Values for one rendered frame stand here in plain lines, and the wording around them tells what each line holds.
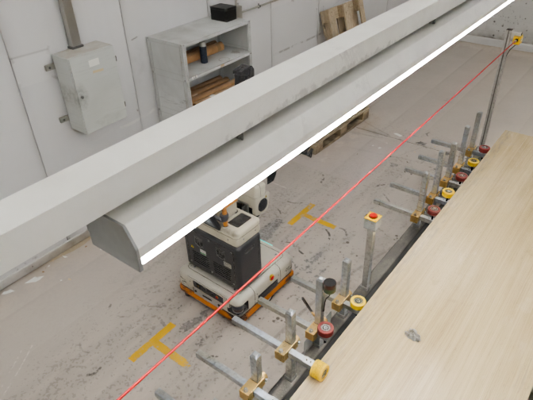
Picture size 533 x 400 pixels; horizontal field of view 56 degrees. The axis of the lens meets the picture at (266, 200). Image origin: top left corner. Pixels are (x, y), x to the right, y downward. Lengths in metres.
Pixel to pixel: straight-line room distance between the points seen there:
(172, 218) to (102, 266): 3.71
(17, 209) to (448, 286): 2.45
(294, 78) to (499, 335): 1.98
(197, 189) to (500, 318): 2.17
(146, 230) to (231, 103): 0.27
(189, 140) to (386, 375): 1.81
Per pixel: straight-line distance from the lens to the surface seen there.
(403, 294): 2.76
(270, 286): 3.77
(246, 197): 3.60
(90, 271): 4.46
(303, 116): 1.03
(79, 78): 4.05
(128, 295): 4.15
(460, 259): 3.06
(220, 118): 0.83
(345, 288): 2.71
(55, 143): 4.34
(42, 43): 4.13
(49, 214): 0.67
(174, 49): 4.44
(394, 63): 1.36
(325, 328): 2.54
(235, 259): 3.38
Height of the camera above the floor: 2.81
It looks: 34 degrees down
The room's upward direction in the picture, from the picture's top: 2 degrees counter-clockwise
